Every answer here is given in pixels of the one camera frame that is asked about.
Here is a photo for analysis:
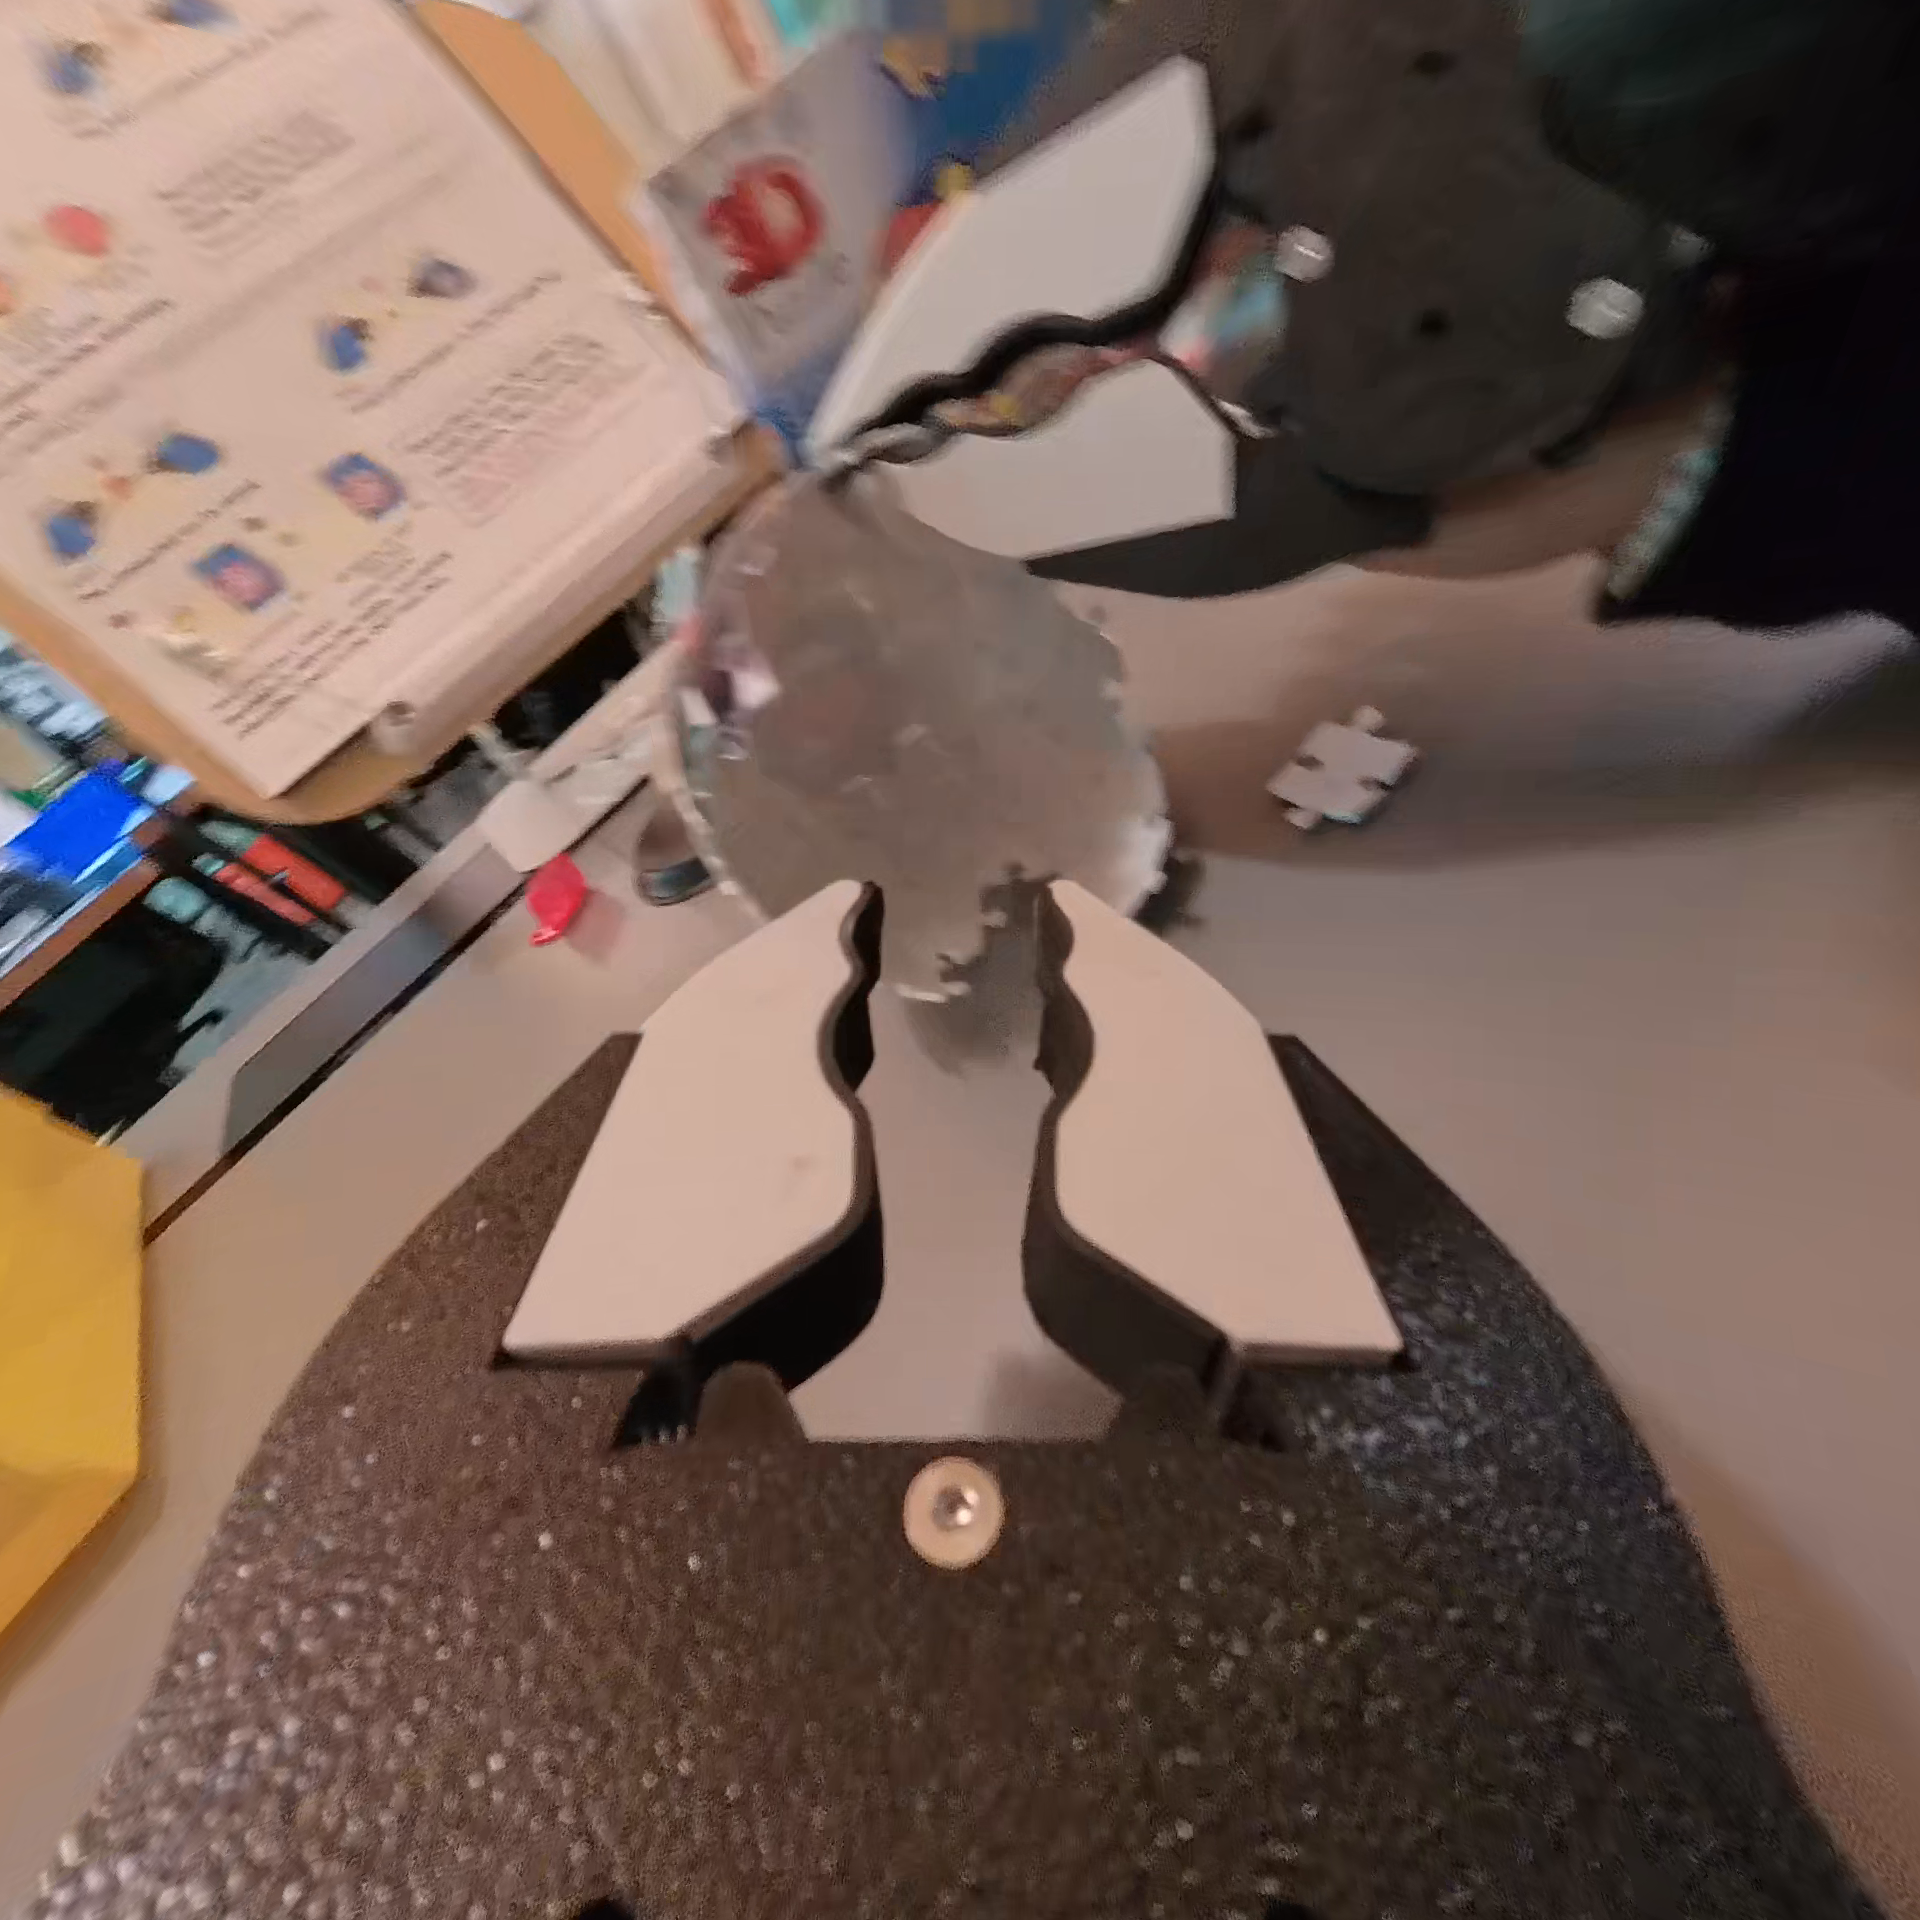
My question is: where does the person's right forearm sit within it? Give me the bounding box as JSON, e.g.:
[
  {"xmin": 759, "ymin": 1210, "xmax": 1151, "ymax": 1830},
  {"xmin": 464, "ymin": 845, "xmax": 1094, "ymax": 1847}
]
[{"xmin": 1515, "ymin": 0, "xmax": 1920, "ymax": 632}]

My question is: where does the printed task instruction sheet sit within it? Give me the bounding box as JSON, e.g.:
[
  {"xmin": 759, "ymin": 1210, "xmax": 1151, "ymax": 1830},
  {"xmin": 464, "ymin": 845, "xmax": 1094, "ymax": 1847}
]
[{"xmin": 0, "ymin": 0, "xmax": 749, "ymax": 796}]

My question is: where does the blue puzzle box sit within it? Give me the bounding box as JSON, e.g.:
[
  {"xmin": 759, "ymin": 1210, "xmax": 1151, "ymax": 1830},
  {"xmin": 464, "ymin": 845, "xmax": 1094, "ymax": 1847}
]
[{"xmin": 647, "ymin": 0, "xmax": 1050, "ymax": 437}]

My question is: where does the blue storage bin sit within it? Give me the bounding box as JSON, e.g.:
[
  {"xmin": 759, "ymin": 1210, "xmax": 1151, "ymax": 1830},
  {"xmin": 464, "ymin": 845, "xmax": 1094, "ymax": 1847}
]
[{"xmin": 0, "ymin": 762, "xmax": 165, "ymax": 889}]

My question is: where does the yellow storage bin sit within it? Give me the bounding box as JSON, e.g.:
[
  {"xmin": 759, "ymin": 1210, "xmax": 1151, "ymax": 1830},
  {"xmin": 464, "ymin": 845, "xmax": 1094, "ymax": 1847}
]
[{"xmin": 0, "ymin": 1088, "xmax": 153, "ymax": 1635}]

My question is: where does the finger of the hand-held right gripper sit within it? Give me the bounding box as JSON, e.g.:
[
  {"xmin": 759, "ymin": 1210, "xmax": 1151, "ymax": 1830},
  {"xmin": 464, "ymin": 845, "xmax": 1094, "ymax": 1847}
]
[
  {"xmin": 802, "ymin": 54, "xmax": 1220, "ymax": 468},
  {"xmin": 880, "ymin": 354, "xmax": 1239, "ymax": 561}
]

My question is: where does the pile of puzzle pieces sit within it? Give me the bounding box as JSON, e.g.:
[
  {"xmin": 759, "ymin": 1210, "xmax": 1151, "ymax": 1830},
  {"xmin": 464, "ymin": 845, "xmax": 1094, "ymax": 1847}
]
[{"xmin": 1267, "ymin": 704, "xmax": 1420, "ymax": 828}]

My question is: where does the white clamp bar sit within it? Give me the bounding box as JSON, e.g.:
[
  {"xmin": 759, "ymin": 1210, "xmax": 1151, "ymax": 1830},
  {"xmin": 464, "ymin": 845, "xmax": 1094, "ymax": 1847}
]
[{"xmin": 359, "ymin": 421, "xmax": 744, "ymax": 757}]

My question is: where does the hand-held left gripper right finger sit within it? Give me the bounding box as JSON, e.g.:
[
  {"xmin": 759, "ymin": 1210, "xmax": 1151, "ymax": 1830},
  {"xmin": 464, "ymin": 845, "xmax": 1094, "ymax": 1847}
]
[{"xmin": 1027, "ymin": 878, "xmax": 1406, "ymax": 1404}]

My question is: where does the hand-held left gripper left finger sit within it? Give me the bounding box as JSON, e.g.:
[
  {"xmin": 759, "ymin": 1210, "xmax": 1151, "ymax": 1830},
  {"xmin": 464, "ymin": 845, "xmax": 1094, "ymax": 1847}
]
[{"xmin": 500, "ymin": 878, "xmax": 892, "ymax": 1393}]

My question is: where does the partly built puzzle ball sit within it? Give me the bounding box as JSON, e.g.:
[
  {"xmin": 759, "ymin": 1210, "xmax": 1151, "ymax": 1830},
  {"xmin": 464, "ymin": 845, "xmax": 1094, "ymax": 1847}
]
[{"xmin": 676, "ymin": 476, "xmax": 1202, "ymax": 1059}]

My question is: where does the white bead bracelet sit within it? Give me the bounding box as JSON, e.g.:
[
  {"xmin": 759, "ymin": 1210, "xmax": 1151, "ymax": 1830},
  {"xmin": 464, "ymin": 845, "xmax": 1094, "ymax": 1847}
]
[{"xmin": 1597, "ymin": 389, "xmax": 1726, "ymax": 599}]

